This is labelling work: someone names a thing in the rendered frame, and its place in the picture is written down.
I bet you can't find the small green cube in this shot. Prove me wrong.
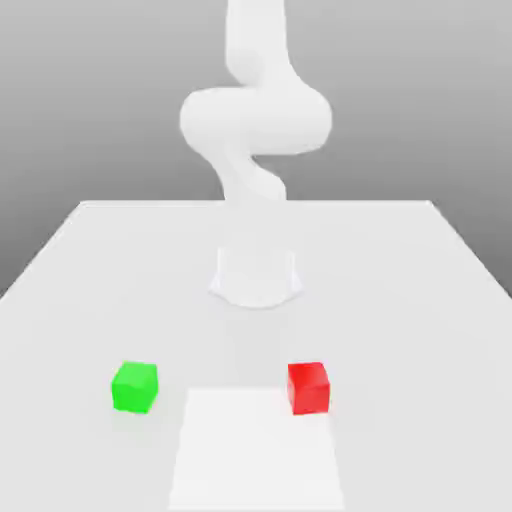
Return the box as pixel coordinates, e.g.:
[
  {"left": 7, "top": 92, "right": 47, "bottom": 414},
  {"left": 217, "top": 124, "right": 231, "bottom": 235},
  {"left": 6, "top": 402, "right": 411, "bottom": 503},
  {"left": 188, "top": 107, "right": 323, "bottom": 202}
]
[{"left": 110, "top": 360, "right": 160, "bottom": 416}]

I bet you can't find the small red cube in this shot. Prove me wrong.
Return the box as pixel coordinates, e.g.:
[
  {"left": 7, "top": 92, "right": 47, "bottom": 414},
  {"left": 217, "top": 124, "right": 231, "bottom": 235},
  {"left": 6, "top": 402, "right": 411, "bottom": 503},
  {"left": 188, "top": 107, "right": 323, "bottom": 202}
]
[{"left": 286, "top": 361, "right": 332, "bottom": 416}]

